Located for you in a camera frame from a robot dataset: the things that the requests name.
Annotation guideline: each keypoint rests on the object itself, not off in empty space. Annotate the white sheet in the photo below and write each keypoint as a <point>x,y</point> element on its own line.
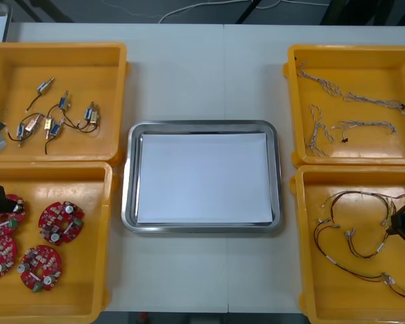
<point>202,179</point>

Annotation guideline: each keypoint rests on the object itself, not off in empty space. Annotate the yellow-orange plastic bin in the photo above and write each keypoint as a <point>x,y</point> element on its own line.
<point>364,77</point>
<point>81,77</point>
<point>81,287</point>
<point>351,297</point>

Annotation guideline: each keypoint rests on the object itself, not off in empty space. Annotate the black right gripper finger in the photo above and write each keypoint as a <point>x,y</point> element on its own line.
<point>391,231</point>

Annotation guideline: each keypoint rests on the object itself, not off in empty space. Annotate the pile of metal solenoids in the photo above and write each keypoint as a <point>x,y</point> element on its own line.
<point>92,115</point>

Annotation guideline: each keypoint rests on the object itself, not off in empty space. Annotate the black metal leg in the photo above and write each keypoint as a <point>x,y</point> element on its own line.
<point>249,11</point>

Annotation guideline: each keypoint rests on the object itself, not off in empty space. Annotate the round red circuit board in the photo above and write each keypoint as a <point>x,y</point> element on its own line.
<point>11,225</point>
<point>37,263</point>
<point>54,219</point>
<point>1,258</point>

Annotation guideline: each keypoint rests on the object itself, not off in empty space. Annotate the steel tray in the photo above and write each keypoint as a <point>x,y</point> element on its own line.
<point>130,189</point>

